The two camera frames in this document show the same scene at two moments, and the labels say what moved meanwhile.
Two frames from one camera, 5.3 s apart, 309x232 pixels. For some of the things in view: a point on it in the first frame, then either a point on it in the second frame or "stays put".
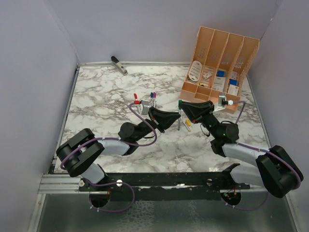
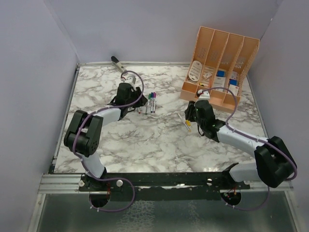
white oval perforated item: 195,71 stays put
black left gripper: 161,120 → 142,101
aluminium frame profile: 60,183 stays put
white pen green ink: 179,120 → 147,107
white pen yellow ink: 187,125 stays put
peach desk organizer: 219,62 stays put
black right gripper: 195,111 → 189,111
